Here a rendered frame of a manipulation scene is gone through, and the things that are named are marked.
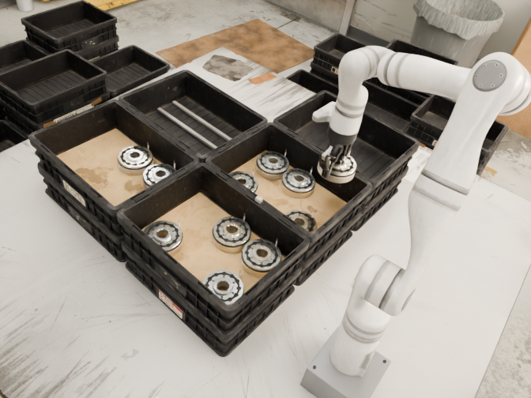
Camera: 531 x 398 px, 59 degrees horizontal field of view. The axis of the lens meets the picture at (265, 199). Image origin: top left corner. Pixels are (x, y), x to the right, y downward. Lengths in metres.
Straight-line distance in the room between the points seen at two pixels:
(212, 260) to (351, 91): 0.54
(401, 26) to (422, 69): 3.20
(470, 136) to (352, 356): 0.53
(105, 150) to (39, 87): 1.02
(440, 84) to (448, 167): 0.19
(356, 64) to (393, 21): 3.16
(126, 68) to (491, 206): 2.00
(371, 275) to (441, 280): 0.64
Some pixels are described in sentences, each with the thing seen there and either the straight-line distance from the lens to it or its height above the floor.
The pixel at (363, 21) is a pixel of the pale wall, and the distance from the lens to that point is 4.32.
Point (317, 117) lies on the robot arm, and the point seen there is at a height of 1.16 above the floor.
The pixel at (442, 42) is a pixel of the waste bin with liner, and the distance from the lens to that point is 3.45.
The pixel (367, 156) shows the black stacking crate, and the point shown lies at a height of 0.83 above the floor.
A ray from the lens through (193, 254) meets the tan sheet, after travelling 1.24.
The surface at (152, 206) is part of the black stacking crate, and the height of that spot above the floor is 0.89.
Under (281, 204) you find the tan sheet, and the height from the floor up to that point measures 0.83.
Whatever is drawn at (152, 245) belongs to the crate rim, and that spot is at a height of 0.93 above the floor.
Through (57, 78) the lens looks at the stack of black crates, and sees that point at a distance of 2.57.
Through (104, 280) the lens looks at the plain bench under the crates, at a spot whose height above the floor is 0.70.
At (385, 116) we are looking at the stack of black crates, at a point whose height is 0.38.
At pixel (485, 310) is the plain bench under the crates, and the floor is 0.70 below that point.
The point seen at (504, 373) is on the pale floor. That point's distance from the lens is 2.38.
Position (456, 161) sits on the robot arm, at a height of 1.33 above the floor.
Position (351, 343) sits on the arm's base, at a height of 0.91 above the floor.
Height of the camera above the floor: 1.81
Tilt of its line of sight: 45 degrees down
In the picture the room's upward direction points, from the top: 10 degrees clockwise
